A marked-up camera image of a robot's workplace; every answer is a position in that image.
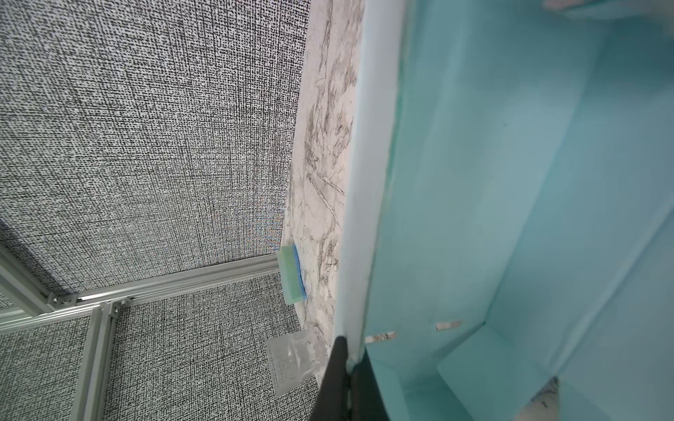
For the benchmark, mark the teal sponge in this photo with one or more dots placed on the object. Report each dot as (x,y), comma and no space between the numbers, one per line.
(290,273)

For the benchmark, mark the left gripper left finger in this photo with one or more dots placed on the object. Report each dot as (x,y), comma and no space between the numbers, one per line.
(332,401)

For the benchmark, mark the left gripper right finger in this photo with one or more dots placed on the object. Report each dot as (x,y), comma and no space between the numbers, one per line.
(366,399)

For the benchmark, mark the light blue paper box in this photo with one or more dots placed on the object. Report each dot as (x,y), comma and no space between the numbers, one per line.
(508,245)

